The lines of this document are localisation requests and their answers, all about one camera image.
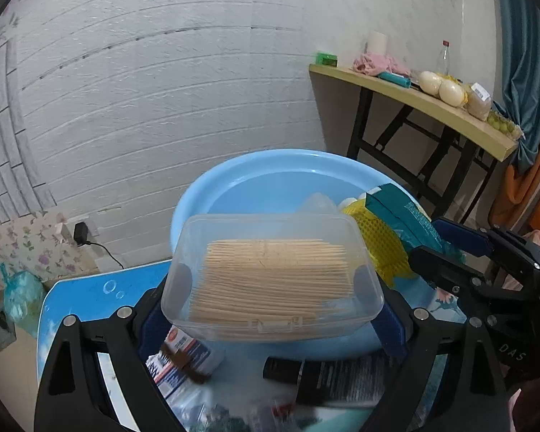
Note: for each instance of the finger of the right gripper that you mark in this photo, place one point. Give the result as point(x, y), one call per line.
point(449, 275)
point(463, 236)

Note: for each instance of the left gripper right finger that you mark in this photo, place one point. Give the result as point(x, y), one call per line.
point(471, 394)

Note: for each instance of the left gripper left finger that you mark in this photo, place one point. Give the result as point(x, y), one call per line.
point(72, 392)

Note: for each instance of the teal foil packet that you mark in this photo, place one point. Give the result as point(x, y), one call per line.
point(396, 209)

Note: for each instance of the yellow mesh bag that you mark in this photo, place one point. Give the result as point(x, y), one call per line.
point(386, 250)

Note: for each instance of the black lotion bottle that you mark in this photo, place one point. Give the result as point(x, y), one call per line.
point(348, 383)

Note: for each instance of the clear toothpick box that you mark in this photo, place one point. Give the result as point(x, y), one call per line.
point(264, 289)

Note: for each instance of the clear plastic bottle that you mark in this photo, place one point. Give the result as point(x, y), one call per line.
point(276, 415)

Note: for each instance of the frosted plastic container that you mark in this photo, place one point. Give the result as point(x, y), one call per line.
point(320, 204)

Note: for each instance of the wooden side table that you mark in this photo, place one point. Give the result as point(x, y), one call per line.
point(441, 153)

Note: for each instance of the grey dustpan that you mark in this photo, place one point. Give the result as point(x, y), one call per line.
point(7, 330)

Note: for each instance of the banded floss pick box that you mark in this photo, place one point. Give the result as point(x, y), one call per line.
point(182, 364)

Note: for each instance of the teal garbage bag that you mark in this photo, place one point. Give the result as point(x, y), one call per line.
point(23, 297)

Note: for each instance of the green grapes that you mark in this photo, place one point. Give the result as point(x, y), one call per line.
point(504, 125)

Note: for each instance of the bagged grain packet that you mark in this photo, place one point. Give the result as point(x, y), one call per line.
point(479, 101)

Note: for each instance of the teal curtain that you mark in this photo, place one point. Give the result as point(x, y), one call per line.
point(520, 24)

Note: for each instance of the cream bread bun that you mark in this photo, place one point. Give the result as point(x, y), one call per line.
point(430, 82)
point(452, 93)

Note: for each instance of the glass bottle red cap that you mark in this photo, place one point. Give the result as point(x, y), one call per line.
point(443, 63)

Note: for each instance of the teal tube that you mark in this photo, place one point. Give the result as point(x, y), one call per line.
point(394, 78)

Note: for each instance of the blue plastic basin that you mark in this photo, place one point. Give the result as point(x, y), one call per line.
point(256, 195)

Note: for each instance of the pink cloth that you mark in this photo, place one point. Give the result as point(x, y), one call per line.
point(373, 64)

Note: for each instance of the white paper roll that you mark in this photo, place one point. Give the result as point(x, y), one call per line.
point(377, 43)

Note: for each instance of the green small box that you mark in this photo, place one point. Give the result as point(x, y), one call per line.
point(326, 59)

